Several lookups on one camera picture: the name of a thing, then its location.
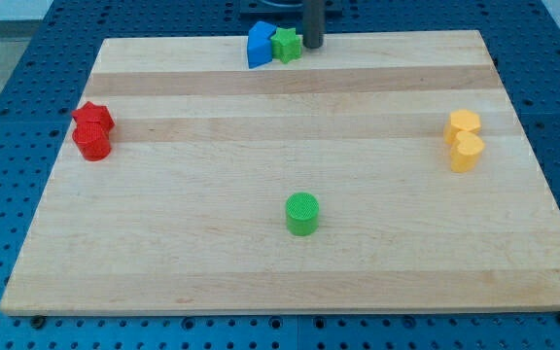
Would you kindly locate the yellow heart block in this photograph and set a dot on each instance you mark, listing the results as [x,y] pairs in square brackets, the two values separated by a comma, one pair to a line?
[466,151]

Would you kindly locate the blue crescent block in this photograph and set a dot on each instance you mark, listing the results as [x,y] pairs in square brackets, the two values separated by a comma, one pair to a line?
[259,47]

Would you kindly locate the wooden board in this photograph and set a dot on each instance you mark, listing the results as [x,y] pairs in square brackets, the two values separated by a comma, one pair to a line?
[186,216]

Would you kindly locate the yellow hexagon block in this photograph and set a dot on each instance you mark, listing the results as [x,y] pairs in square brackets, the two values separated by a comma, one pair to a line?
[461,120]

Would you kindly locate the red cylinder block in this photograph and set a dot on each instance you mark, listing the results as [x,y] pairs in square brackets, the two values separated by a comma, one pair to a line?
[92,141]

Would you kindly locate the green star block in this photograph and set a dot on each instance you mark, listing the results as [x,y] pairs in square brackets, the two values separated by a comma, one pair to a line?
[285,45]

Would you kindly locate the green cylinder block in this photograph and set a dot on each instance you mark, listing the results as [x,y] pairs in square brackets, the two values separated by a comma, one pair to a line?
[302,213]

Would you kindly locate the red star block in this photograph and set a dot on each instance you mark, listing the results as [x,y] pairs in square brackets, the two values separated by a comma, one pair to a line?
[91,113]

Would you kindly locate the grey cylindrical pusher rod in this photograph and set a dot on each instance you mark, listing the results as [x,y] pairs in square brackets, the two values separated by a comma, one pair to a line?
[313,23]

